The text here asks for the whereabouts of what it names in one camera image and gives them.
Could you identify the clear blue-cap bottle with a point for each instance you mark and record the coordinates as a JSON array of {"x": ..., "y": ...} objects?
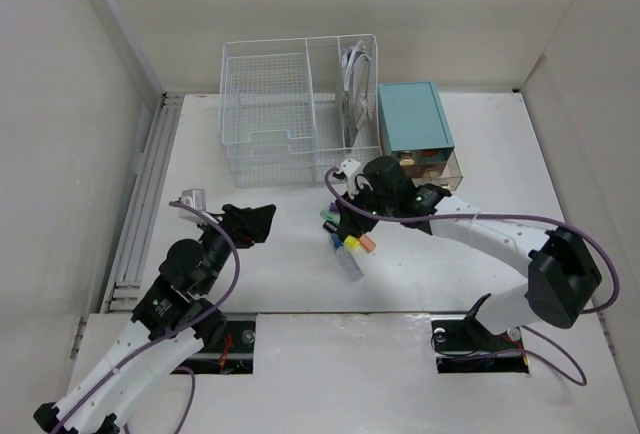
[{"x": 346, "y": 260}]

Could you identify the white wire desk organizer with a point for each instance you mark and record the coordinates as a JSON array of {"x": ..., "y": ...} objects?
[{"x": 280, "y": 115}]

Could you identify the orange highlighter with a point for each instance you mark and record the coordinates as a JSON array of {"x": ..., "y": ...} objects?
[{"x": 367, "y": 244}]

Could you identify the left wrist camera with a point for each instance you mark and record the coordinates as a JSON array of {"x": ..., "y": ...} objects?
[{"x": 191, "y": 200}]

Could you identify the grey setup guide booklet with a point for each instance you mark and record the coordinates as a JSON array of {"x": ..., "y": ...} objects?
[{"x": 355, "y": 97}]

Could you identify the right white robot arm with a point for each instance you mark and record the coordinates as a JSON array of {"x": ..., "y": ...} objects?
[{"x": 553, "y": 257}]

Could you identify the green highlighter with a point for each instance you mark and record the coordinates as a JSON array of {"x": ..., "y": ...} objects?
[{"x": 330, "y": 216}]

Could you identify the aluminium rail frame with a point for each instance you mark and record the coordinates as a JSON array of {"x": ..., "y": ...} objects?
[{"x": 122, "y": 284}]

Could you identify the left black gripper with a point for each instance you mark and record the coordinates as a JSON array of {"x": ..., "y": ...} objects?
[{"x": 247, "y": 225}]

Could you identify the yellow highlighter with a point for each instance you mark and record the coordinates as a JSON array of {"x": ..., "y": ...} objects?
[{"x": 346, "y": 239}]

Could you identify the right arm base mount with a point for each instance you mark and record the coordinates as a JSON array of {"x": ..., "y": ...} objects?
[{"x": 463, "y": 346}]

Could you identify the teal wooden drawer box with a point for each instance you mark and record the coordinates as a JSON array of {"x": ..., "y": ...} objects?
[{"x": 412, "y": 120}]

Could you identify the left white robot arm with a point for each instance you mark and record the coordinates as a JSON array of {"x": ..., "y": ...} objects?
[{"x": 172, "y": 321}]

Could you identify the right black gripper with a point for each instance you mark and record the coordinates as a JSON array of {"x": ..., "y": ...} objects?
[{"x": 352, "y": 221}]

